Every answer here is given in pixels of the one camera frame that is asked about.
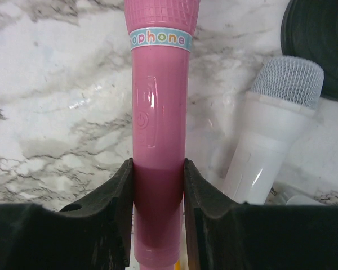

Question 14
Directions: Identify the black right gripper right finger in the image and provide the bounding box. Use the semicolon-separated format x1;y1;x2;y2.
184;160;338;269

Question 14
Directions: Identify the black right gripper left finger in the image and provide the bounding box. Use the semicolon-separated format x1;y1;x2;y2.
0;159;134;269

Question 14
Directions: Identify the white microphone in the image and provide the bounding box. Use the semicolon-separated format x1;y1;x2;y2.
222;56;324;205

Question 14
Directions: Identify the pink microphone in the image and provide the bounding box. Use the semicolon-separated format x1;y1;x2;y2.
124;1;199;269

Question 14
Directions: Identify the black microphone stand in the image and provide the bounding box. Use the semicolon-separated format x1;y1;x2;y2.
281;1;338;101

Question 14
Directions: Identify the yellow utility knife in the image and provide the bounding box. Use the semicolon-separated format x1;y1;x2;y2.
174;260;182;270

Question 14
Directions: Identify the clear plastic compartment box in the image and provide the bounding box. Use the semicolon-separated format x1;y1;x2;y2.
268;183;323;205

